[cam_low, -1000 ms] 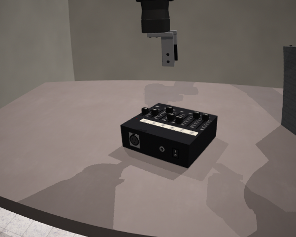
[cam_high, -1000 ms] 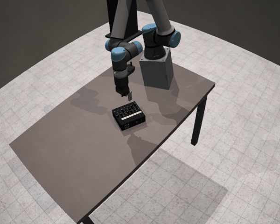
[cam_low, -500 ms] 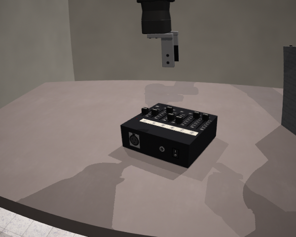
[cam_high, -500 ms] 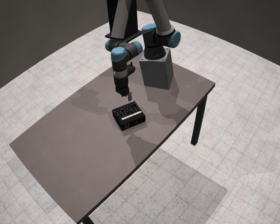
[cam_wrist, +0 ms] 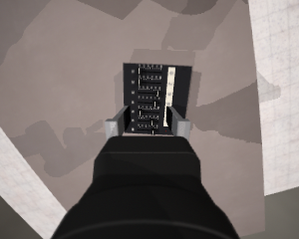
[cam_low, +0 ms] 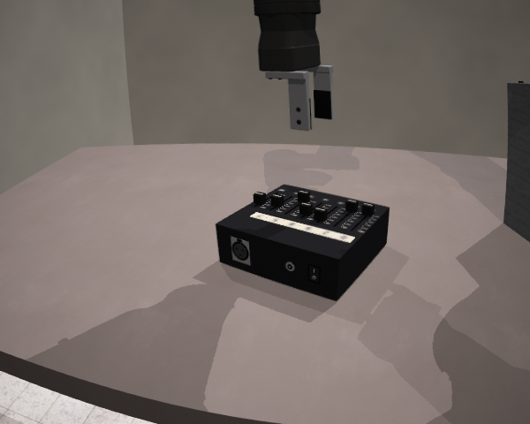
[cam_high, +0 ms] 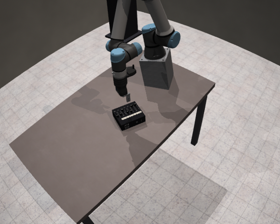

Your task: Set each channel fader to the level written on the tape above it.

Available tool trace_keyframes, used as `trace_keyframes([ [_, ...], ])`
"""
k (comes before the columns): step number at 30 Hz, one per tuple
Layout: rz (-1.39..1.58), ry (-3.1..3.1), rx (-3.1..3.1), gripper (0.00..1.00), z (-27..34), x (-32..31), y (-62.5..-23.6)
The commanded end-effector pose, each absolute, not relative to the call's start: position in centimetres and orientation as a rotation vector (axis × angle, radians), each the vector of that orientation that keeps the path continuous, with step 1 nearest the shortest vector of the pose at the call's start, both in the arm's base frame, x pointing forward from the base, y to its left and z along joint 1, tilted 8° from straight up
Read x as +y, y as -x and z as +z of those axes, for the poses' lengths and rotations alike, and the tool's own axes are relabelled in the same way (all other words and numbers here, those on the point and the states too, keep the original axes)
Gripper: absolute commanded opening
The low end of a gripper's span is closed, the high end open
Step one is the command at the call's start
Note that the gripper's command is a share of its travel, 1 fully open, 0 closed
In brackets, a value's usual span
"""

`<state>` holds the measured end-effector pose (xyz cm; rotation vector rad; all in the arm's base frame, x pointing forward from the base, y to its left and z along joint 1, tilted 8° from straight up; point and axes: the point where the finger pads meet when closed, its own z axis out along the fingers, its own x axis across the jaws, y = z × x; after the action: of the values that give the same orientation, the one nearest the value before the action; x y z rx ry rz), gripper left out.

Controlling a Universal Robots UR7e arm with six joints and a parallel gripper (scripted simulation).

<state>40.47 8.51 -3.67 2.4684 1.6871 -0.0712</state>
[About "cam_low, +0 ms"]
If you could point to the black lighting desk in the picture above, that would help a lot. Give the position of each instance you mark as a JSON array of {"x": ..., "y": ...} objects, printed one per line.
[{"x": 320, "y": 248}]

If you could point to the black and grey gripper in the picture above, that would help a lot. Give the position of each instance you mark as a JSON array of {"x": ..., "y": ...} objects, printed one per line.
[{"x": 288, "y": 44}]

